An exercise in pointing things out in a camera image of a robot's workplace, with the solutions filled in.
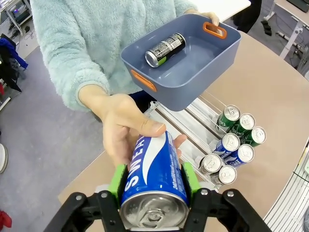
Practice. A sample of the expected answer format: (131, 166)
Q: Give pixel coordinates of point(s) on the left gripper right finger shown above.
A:
(217, 212)

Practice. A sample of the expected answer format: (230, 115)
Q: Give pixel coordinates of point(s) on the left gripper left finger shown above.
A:
(84, 212)

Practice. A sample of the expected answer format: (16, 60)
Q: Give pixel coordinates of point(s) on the blue Pocari Sweat can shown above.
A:
(154, 174)
(245, 153)
(230, 141)

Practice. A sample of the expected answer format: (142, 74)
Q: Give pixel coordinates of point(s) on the green soda can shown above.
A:
(231, 112)
(246, 120)
(258, 134)

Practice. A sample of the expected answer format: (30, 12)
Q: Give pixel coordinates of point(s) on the black Pepsi can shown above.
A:
(211, 162)
(227, 174)
(166, 49)

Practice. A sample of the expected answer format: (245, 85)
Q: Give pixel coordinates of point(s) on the person's left forearm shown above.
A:
(186, 4)

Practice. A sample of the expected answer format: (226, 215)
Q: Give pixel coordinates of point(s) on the person's right forearm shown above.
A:
(79, 79)

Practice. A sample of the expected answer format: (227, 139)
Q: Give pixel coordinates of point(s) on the white can dispenser rack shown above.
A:
(183, 130)

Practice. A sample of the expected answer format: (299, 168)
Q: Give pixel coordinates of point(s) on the person's right hand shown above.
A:
(120, 120)

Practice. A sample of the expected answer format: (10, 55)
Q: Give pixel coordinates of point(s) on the person's left hand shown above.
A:
(205, 14)

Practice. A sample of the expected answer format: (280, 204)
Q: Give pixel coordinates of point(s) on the white ribbed panel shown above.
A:
(289, 205)

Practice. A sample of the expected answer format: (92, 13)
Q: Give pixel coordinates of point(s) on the white sneaker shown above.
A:
(3, 158)

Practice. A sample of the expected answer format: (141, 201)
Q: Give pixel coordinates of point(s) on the blue garment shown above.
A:
(14, 54)

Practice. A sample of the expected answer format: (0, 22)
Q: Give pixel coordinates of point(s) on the person in mint fleece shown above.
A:
(72, 36)

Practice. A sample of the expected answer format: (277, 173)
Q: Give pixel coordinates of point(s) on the white side table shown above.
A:
(224, 9)

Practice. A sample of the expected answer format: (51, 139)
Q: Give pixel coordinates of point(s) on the grey workbench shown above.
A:
(19, 12)

